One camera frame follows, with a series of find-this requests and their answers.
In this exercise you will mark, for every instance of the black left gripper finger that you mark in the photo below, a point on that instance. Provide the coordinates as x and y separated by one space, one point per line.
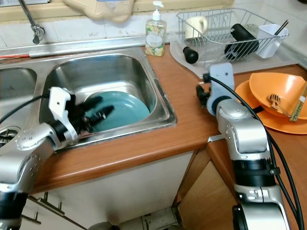
95 102
105 116

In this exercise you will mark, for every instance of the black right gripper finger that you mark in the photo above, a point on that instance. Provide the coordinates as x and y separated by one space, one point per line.
202 91
204 101

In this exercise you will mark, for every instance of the orange square bowl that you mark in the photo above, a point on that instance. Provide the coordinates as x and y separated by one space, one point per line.
283 85

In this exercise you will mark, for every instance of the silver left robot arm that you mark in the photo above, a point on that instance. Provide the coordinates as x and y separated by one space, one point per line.
24 153

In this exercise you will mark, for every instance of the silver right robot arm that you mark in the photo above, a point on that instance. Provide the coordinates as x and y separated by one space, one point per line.
244 139

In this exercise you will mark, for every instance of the teal round plate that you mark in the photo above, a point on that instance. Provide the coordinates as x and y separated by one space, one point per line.
132 110

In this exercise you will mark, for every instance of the orange plate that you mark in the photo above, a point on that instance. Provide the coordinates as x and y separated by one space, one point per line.
244 93

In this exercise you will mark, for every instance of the stainless steel double sink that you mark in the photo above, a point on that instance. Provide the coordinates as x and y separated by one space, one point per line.
105 69

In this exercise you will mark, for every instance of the black round cap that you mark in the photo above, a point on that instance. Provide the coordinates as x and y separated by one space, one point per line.
190 55

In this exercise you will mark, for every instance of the grey drain tray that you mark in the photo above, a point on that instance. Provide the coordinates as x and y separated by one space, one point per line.
177 60

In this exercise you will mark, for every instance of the cream mug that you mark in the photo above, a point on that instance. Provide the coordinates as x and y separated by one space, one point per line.
195 26

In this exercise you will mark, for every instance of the black bottle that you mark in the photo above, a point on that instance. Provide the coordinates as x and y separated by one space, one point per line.
242 38

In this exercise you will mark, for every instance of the floral soap pump bottle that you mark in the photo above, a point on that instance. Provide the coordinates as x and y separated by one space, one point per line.
155 37

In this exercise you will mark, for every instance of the white cabinet door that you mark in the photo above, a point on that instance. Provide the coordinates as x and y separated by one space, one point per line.
124 191

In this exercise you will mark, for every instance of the metal sink drain strainer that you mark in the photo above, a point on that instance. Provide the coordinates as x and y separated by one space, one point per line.
7 136

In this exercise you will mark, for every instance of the white plastic cutlery holder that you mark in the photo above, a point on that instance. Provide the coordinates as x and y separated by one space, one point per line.
271 40

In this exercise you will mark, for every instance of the beige wooden chopstick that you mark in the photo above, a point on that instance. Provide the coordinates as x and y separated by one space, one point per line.
298 103

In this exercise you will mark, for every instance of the beige cloth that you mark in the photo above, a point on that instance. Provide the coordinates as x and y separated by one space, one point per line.
100 9

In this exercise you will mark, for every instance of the chrome faucet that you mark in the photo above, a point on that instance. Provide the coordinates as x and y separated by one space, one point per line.
34 26

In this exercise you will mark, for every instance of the dark chopstick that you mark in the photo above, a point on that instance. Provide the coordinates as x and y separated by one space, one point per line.
282 27

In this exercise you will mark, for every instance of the brown wooden cabinet door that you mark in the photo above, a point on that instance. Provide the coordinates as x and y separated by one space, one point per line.
206 201

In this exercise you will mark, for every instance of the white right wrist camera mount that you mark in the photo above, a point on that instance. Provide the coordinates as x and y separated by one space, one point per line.
224 79

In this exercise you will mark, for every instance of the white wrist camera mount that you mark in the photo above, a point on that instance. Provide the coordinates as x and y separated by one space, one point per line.
224 79
60 108

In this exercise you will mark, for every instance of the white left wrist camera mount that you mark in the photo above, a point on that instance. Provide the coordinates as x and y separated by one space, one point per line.
60 108

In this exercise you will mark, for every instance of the beige window frame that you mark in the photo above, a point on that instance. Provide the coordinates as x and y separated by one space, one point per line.
196 4

